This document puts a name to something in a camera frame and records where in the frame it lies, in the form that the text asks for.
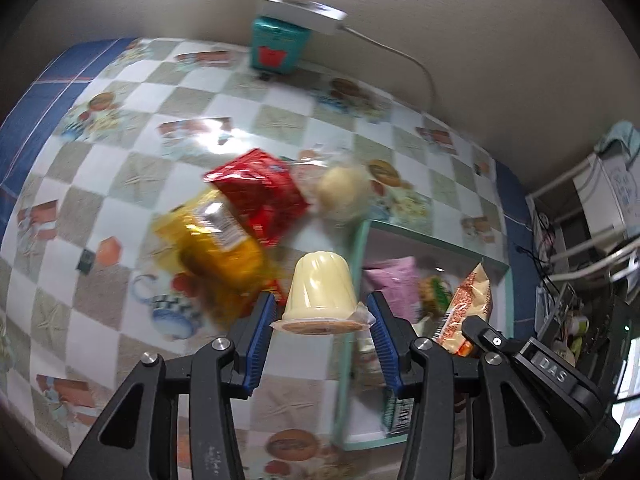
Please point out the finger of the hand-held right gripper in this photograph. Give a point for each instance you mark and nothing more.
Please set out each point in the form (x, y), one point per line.
(492, 340)

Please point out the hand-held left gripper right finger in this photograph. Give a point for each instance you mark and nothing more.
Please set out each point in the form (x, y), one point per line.
(382, 350)

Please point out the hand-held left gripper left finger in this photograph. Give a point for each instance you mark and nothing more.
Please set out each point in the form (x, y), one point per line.
(260, 345)

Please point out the orange and cream snack packet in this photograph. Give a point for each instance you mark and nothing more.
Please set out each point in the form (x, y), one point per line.
(465, 305)

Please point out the green and white snack packet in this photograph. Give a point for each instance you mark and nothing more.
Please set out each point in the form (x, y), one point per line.
(435, 292)

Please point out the white box with teal rim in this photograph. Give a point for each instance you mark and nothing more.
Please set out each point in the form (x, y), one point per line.
(367, 427)

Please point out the yellow pudding cup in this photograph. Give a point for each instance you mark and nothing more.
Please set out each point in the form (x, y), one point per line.
(320, 285)

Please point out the small red snack packet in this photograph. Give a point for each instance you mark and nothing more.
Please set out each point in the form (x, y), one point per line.
(274, 290)

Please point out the small green snack packet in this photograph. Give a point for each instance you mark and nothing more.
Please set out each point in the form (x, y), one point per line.
(397, 412)

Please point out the pink snack packet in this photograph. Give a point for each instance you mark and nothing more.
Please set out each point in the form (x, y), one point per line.
(395, 280)

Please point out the yellow clear snack bag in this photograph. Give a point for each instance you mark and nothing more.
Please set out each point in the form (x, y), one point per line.
(220, 250)

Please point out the large red snack packet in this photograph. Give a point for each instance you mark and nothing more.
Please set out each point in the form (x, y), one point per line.
(260, 190)

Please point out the bun in clear bag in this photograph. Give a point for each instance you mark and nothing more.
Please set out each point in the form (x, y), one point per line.
(342, 192)

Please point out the white metal rack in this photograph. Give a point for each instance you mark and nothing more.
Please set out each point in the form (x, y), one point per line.
(555, 180)

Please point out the white carton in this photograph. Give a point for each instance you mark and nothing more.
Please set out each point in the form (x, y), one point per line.
(605, 200)

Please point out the checkered printed tablecloth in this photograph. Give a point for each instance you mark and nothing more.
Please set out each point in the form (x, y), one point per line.
(125, 170)

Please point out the teal cloth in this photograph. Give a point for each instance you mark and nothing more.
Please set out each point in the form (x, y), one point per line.
(620, 137)

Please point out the teal box with red label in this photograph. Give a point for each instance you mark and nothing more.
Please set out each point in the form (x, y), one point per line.
(275, 45)

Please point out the white power strip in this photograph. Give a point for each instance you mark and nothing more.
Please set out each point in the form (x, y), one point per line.
(300, 10)

